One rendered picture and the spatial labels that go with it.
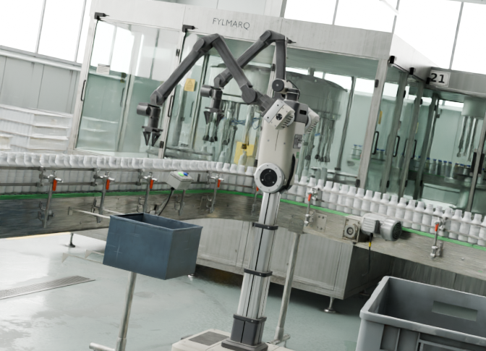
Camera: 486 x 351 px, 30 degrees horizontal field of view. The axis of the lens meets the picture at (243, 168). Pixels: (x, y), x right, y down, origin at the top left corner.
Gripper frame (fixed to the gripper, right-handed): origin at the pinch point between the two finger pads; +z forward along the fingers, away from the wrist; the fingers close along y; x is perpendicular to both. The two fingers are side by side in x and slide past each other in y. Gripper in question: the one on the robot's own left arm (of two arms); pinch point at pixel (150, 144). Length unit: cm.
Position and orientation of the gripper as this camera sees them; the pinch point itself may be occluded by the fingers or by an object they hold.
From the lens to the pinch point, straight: 483.0
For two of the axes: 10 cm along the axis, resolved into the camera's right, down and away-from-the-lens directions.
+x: 3.6, 0.1, 9.3
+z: -1.7, 9.8, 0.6
